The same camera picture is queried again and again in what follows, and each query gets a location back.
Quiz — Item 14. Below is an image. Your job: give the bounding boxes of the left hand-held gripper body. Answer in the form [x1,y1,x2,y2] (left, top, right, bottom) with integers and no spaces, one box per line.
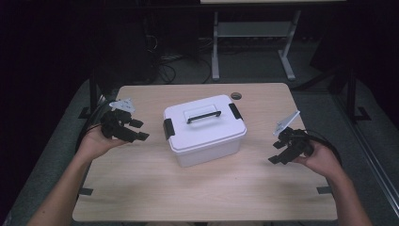
[99,98,136,141]

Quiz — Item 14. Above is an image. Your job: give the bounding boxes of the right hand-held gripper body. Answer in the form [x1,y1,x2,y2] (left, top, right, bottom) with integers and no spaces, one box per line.
[272,110,315,158]

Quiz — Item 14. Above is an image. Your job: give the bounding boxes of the white lid with black handle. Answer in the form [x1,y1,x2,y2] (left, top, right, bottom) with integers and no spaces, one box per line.
[162,94,247,153]

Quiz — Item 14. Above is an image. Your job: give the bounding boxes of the white plastic storage box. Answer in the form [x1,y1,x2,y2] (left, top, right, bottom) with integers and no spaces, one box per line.
[170,126,247,169]

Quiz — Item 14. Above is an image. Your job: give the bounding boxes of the person's left hand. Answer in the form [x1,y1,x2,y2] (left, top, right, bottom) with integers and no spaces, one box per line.
[76,123,130,164]

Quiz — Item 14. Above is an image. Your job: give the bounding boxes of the person's right hand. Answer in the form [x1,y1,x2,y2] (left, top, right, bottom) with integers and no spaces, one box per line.
[293,139,345,181]

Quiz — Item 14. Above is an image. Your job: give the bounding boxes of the black metal stand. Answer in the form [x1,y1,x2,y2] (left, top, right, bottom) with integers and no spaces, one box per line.
[343,67,372,124]
[78,70,105,121]

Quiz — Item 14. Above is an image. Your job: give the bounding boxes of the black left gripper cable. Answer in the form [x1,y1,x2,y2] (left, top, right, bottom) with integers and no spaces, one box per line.
[74,100,117,153]

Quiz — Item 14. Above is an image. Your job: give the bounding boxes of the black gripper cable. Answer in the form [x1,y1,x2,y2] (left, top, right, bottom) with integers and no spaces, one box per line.
[301,128,343,167]
[74,100,117,153]

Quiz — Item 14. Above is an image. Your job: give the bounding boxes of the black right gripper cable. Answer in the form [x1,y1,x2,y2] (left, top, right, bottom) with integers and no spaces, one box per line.
[301,128,343,167]

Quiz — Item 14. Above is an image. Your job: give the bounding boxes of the tangle of floor cables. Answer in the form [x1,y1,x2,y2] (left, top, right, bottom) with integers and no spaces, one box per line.
[142,34,215,85]

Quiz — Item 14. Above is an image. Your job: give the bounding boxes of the metal floor rail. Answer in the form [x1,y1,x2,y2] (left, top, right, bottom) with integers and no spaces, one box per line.
[332,93,399,218]

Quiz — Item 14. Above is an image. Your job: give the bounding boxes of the grey metal stand frame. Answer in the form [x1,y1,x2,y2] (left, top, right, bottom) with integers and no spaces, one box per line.
[211,8,302,82]

